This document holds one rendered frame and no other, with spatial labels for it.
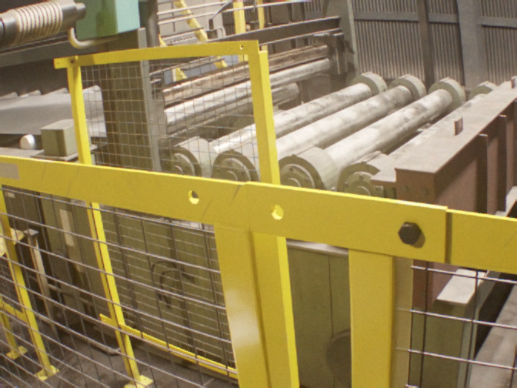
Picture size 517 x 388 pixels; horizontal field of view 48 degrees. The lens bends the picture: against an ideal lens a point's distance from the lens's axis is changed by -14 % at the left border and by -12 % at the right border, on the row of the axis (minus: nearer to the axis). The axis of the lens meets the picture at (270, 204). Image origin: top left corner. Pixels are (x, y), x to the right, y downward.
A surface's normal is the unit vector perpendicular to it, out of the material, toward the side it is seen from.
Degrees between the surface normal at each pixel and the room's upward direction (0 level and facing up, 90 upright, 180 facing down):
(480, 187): 90
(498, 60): 90
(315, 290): 90
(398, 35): 90
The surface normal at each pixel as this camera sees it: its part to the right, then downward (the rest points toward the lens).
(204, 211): -0.56, 0.33
